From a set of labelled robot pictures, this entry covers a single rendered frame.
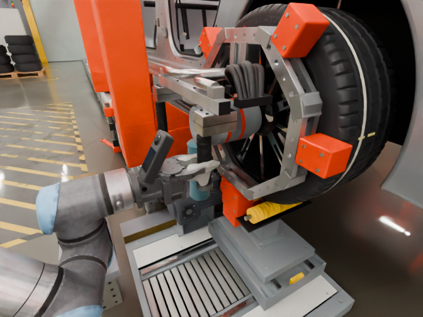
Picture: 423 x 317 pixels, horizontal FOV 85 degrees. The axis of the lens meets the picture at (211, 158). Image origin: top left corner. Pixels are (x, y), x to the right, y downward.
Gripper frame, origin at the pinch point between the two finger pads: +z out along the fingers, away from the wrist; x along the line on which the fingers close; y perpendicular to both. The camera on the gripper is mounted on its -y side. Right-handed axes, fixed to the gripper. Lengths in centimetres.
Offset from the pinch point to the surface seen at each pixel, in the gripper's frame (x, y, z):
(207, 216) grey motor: -54, 74, 26
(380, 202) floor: -14, 82, 151
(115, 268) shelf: -11.2, 37.9, -28.3
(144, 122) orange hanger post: -60, 9, -3
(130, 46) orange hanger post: -60, -23, -4
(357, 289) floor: 19, 82, 72
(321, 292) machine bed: 14, 75, 49
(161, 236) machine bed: -52, 75, -4
